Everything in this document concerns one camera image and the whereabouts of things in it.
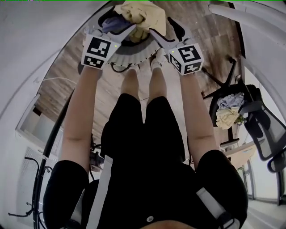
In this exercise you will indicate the floral clothes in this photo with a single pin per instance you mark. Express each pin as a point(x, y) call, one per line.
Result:
point(240, 119)

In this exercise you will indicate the person's white right shoe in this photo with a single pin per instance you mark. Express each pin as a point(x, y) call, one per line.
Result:
point(159, 59)

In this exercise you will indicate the person's right leg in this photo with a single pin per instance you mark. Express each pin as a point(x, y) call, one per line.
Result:
point(157, 83)

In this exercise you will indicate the person's white left shoe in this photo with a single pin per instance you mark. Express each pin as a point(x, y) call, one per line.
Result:
point(134, 68)

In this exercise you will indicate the dark office chair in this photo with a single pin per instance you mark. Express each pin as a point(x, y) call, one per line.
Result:
point(278, 162)

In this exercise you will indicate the person's black clothing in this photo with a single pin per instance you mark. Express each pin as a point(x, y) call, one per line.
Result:
point(145, 167)

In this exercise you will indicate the person's leg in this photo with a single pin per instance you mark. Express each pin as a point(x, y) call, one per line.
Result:
point(130, 83)
point(157, 83)

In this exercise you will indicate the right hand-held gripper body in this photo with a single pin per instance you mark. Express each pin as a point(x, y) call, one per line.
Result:
point(187, 58)

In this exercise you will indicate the cream clothes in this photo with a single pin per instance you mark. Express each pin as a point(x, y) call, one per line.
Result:
point(226, 118)

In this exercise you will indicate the pale yellow clothes garment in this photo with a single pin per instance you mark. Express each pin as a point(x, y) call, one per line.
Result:
point(154, 15)

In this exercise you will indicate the light blue clothes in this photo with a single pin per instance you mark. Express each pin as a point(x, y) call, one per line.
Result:
point(231, 100)

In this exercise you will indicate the blue purple clothes garment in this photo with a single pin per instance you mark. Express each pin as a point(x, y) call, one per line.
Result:
point(115, 24)

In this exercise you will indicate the black mesh office chair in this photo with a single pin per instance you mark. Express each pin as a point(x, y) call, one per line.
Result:
point(259, 125)

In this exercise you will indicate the white ribbed laundry basket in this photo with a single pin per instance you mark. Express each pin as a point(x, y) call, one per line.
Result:
point(136, 54)

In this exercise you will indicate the white cabinet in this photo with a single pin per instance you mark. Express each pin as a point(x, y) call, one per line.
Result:
point(33, 125)

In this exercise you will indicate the black stand pole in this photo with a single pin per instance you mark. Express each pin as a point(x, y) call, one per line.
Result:
point(50, 143)

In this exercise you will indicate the white clothes rack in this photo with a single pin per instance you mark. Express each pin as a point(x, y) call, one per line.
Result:
point(228, 11)

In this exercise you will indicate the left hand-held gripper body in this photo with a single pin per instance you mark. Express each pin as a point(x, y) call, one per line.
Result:
point(96, 50)

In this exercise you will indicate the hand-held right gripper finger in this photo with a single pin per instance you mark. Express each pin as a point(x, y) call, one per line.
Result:
point(163, 41)
point(182, 31)

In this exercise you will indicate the olive yellow clothes garment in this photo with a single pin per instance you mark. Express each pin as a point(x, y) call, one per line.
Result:
point(139, 35)

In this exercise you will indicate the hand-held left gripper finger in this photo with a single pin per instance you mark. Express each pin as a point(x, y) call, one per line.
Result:
point(95, 21)
point(125, 34)

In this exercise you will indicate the person's left leg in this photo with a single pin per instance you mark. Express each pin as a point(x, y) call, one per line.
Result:
point(130, 83)

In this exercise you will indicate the black tripod equipment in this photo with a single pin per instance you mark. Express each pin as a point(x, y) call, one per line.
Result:
point(96, 156)

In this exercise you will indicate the person's white shoe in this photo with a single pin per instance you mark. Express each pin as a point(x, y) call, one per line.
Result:
point(159, 59)
point(134, 68)

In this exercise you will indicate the wooden desk with white frame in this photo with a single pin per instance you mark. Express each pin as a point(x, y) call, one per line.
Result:
point(240, 151)

